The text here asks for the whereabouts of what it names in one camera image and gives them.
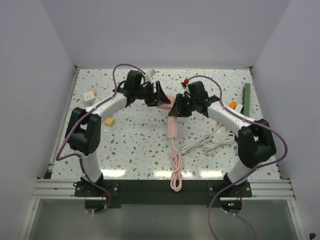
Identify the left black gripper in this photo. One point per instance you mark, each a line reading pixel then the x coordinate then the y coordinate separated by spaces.
pixel 159 97

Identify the right wrist camera red cap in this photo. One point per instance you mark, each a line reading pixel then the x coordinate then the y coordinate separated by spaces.
pixel 185 82

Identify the green power strip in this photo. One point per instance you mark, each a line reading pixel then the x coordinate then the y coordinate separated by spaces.
pixel 246 99

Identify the pink power strip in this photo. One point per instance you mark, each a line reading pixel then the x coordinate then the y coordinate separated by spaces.
pixel 172 127

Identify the white cube socket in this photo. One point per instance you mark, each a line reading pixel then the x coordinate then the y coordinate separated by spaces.
pixel 88 97

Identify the pink plug adapter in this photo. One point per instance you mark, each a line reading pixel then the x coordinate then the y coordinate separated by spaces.
pixel 93 91

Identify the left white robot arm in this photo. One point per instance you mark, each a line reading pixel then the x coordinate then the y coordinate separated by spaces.
pixel 83 132

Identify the pink cube socket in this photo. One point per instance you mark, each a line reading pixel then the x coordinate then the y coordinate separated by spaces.
pixel 167 106

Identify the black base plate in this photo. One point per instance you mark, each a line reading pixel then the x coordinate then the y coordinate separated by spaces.
pixel 115 193

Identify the orange power strip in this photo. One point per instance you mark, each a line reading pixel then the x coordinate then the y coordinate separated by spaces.
pixel 233 105

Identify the yellow adapter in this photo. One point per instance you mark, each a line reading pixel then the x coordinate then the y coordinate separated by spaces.
pixel 110 121

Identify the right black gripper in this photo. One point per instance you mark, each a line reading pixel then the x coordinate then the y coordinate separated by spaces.
pixel 178 110

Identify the white power strip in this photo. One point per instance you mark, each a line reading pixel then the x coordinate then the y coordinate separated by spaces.
pixel 238 108

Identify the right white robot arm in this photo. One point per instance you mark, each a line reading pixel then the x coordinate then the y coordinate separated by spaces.
pixel 255 143

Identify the white cartoon cube adapter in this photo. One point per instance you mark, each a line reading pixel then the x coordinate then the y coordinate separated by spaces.
pixel 96 101

